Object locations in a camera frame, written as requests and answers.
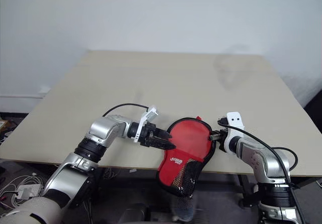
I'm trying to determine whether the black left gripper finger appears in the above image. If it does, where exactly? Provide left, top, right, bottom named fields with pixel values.
left=150, top=137, right=176, bottom=151
left=153, top=127, right=173, bottom=139

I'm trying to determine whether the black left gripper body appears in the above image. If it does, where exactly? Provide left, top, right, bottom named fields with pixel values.
left=140, top=122, right=157, bottom=147

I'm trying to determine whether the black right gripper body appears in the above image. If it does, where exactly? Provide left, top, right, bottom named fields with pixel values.
left=217, top=129, right=228, bottom=152

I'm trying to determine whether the black red paddle case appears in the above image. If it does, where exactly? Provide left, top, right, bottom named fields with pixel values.
left=155, top=115, right=217, bottom=198

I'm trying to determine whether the white power adapter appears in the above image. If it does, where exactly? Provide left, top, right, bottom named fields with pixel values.
left=16, top=184, right=42, bottom=200

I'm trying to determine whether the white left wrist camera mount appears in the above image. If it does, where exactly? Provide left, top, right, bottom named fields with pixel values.
left=132, top=105, right=160, bottom=144

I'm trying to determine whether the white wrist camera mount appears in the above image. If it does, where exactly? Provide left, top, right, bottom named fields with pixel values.
left=223, top=111, right=246, bottom=157
left=132, top=105, right=160, bottom=144

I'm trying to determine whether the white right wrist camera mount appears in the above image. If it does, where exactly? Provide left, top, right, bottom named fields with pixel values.
left=223, top=111, right=246, bottom=157

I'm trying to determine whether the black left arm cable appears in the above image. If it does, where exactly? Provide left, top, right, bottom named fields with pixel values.
left=102, top=103, right=150, bottom=118

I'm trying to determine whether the black metal table frame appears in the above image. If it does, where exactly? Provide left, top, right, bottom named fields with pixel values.
left=85, top=167, right=322, bottom=208

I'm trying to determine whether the white wall cable duct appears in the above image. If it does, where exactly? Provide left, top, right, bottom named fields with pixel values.
left=0, top=95, right=45, bottom=99

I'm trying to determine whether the white floor cable bundle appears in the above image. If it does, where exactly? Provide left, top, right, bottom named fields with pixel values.
left=0, top=173, right=44, bottom=211

